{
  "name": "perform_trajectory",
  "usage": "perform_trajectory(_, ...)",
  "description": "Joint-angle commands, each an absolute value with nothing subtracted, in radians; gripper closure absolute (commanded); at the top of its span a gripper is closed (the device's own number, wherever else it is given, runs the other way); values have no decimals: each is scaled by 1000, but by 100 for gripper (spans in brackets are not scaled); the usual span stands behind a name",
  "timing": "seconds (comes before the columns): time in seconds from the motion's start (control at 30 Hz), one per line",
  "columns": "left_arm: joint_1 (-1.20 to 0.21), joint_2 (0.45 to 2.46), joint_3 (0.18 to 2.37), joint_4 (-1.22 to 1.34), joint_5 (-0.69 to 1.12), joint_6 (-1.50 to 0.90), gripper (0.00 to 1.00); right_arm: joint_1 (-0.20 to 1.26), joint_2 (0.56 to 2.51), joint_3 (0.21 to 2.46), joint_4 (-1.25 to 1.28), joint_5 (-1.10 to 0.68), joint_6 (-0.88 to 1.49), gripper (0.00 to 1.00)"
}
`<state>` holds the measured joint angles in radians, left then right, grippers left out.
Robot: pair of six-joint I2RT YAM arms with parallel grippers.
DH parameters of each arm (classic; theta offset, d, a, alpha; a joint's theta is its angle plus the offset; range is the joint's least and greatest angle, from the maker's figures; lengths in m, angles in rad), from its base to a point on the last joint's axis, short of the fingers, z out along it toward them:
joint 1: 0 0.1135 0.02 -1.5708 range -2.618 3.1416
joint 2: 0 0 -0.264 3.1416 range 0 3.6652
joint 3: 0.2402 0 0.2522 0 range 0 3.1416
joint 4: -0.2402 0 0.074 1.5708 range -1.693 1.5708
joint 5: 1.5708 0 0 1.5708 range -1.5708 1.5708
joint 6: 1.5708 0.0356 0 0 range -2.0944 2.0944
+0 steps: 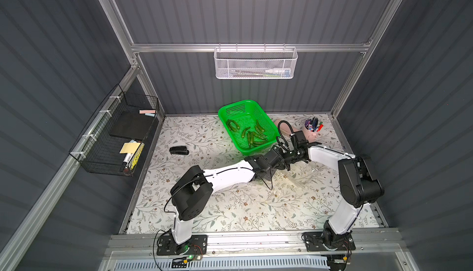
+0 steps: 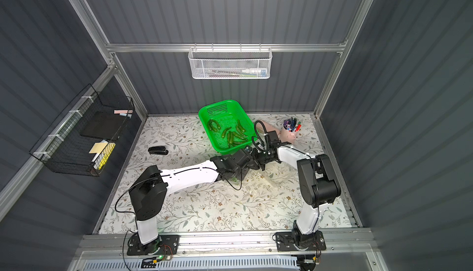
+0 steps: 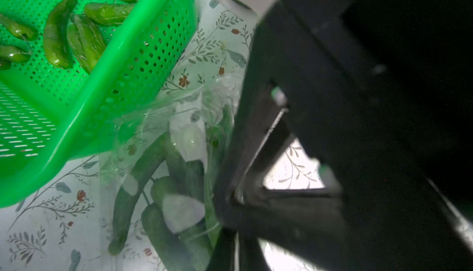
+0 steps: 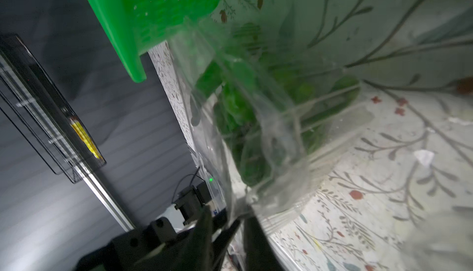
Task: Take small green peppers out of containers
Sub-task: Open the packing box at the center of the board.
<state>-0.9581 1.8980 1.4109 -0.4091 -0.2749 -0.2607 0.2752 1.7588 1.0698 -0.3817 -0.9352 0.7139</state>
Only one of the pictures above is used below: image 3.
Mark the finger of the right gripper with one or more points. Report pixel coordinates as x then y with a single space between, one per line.
262 133

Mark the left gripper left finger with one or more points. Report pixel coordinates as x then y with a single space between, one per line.
223 258

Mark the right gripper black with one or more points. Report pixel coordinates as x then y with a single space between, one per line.
382 92

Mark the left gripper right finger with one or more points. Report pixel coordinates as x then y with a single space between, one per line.
251 257

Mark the clear pepper container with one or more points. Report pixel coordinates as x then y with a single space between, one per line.
135 132

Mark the green plastic basket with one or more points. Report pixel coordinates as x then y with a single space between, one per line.
50 115

